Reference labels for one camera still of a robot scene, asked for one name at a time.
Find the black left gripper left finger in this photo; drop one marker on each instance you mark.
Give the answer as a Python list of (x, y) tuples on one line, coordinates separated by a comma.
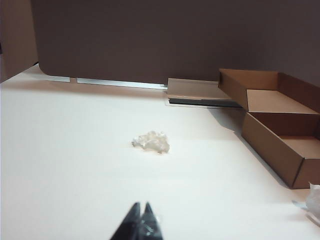
[(128, 227)]

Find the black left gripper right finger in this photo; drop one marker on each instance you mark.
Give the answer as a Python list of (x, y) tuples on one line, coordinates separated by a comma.
[(151, 226)]

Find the open brown cardboard box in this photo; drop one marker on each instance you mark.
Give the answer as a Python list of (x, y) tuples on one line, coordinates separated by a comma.
[(272, 135)]

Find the grey-brown desk divider panel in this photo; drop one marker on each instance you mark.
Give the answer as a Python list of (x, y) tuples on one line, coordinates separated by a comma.
[(150, 37)]

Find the tan side partition panel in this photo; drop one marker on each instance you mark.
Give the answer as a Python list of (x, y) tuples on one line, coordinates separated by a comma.
[(17, 35)]

